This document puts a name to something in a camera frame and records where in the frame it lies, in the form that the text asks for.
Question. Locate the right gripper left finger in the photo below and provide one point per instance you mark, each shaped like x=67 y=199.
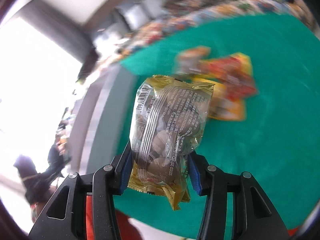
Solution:
x=64 y=216

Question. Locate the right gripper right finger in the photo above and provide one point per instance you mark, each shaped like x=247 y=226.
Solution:
x=254 y=215

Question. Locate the gold clear snack bag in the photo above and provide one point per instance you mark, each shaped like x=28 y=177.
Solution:
x=168 y=121

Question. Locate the red yellow snack bag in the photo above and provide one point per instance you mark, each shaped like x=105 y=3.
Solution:
x=233 y=81

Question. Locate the orange walnut snack bag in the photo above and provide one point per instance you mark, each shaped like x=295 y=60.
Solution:
x=187 y=61

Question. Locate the green satin tablecloth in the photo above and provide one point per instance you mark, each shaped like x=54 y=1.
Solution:
x=278 y=142

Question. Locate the floral sofa cover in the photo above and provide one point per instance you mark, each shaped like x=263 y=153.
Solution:
x=178 y=15

